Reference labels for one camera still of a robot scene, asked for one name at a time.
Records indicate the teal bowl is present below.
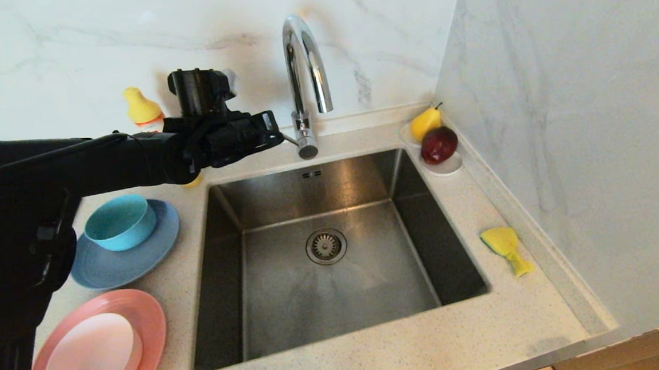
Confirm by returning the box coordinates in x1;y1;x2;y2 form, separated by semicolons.
82;194;159;254

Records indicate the blue plate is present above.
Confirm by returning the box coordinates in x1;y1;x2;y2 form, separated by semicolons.
66;197;184;292

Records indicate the yellow green sponge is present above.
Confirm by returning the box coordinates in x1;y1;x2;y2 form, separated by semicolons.
479;224;537;280

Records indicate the pink plate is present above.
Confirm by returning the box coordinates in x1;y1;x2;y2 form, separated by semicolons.
23;287;170;370

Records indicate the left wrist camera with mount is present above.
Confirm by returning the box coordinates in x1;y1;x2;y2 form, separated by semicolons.
167;65;240;120

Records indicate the orange dish soap bottle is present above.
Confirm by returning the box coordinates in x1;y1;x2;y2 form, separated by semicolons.
123;83;204;192

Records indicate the stainless steel sink basin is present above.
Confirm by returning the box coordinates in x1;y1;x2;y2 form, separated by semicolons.
181;143;495;370

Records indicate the round metal drain strainer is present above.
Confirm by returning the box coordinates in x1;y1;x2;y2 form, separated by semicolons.
304;227;349;267

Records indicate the pale pink bowl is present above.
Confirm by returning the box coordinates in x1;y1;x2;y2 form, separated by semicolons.
41;311;145;370

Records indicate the dark red apple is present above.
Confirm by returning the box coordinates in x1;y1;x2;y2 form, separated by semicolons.
418;125;460;166

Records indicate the yellow pear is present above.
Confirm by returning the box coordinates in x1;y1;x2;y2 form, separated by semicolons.
408;103;445;144

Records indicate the chrome gooseneck faucet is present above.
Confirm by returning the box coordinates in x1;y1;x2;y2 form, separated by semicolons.
267;13;337;163

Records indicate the small white dish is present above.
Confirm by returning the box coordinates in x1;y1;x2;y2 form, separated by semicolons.
399;119;464;180

